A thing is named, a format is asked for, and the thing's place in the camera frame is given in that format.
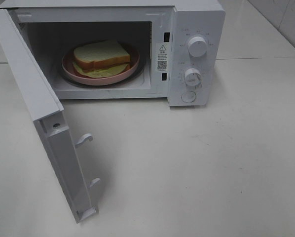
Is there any toast sandwich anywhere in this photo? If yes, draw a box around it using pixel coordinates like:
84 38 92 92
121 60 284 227
73 40 131 79

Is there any pink plate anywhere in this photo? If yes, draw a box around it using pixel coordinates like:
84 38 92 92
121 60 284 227
61 43 141 86

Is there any white microwave door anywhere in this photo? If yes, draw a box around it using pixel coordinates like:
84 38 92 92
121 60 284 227
0 9 101 223

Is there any glass microwave turntable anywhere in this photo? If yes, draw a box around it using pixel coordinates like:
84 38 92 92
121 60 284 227
57 63 146 88

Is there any round door release button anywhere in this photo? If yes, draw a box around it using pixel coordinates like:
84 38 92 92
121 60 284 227
181 91 196 103

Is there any white lower microwave knob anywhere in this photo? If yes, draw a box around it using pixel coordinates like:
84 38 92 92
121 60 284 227
184 68 202 86

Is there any white microwave knob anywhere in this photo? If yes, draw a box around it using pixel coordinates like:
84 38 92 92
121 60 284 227
184 68 202 86
187 36 207 57

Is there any white microwave oven body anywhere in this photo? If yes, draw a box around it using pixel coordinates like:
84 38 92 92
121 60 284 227
0 0 225 106

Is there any white upper microwave knob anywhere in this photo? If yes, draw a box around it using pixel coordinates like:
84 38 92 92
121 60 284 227
187 36 207 57

